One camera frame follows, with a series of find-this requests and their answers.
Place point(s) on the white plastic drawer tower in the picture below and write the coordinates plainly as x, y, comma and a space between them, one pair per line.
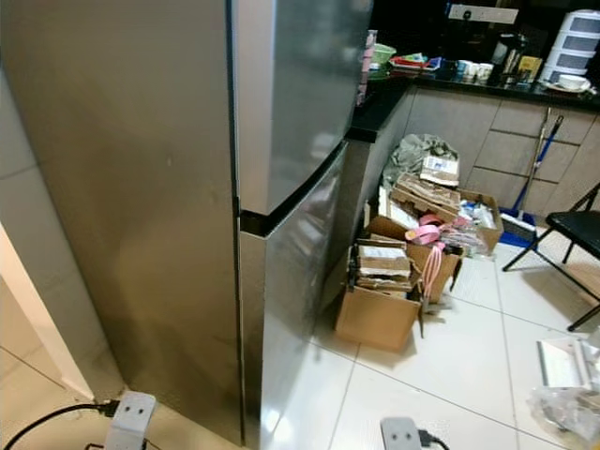
577, 42

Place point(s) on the large plain cardboard box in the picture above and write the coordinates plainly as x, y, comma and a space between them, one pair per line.
377, 321

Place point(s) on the steel fridge freezer door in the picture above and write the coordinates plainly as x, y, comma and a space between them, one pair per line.
300, 94

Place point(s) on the pink tape roll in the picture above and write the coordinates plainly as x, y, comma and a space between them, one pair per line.
428, 232

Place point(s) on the yellow box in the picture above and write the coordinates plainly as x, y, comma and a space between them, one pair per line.
531, 68

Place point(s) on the green plastic cup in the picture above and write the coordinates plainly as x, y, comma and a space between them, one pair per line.
382, 56

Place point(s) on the red and blue dish stack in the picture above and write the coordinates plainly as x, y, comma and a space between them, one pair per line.
414, 63

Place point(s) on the white bowl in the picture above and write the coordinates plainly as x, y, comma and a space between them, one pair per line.
572, 83

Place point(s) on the stainless steel fridge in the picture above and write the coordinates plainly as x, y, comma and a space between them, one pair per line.
122, 187

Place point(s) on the black and silver thermos jug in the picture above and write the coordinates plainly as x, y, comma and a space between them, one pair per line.
510, 59

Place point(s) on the blue mop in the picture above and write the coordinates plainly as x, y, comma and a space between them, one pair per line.
517, 230

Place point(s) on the grey-green cloth bag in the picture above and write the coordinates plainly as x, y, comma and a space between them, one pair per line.
405, 152

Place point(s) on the small white-labelled cardboard box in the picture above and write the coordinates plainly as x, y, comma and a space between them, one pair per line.
441, 170

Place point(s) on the white flat tray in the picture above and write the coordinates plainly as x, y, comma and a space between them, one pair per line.
561, 364

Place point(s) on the silver wall socket strip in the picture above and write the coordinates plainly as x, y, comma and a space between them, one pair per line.
483, 14

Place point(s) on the cardboard box with plastic bags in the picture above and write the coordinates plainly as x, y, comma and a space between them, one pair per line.
484, 223

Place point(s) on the clear plastic bag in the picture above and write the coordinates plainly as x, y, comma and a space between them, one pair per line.
567, 411

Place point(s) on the open brown cardboard box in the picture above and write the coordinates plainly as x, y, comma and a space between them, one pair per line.
450, 270

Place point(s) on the tall steel fridge door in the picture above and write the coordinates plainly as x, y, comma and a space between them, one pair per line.
281, 319

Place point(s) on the white mug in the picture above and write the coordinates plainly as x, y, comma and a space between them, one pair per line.
486, 71
465, 70

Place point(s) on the grey kitchen base cabinets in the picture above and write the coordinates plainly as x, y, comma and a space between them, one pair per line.
459, 117

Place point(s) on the flat brown carton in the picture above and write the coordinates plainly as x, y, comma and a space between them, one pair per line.
427, 197

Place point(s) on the black folding chair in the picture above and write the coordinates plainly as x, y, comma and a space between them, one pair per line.
572, 227

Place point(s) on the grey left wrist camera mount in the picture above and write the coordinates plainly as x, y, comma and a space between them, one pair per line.
131, 422

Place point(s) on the flattened labelled cardboard stack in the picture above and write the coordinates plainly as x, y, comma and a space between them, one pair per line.
382, 262

